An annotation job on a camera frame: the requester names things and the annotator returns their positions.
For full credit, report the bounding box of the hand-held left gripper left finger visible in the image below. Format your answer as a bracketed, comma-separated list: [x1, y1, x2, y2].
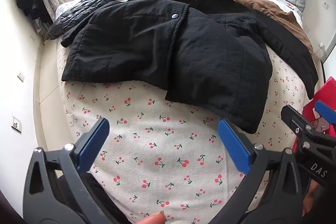
[23, 118, 116, 224]

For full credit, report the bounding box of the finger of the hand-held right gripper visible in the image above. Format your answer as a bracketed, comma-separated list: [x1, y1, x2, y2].
[314, 100, 336, 132]
[281, 105, 336, 153]

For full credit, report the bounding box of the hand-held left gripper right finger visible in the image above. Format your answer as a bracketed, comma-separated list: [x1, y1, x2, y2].
[210, 118, 306, 224]

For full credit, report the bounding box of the black padded jacket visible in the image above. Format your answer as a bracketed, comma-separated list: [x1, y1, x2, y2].
[61, 0, 319, 134]

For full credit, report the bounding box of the person's right hand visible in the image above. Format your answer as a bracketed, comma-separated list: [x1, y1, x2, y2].
[302, 179, 319, 217]

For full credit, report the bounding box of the person's left hand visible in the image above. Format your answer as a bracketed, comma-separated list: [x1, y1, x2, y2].
[138, 210, 166, 224]

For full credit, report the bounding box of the red foam floor mat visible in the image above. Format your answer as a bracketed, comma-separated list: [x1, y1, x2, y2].
[294, 76, 336, 153]

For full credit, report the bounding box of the bed with cherry print sheet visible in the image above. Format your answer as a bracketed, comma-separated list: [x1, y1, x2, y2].
[43, 0, 315, 224]

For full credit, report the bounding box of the brown garment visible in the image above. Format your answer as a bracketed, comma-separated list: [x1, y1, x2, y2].
[227, 0, 314, 55]

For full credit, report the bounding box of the black quilted puffer jacket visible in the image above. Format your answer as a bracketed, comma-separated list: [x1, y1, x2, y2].
[44, 0, 130, 41]

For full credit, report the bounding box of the white wall switch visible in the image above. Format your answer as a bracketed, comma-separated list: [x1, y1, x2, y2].
[11, 116, 23, 133]

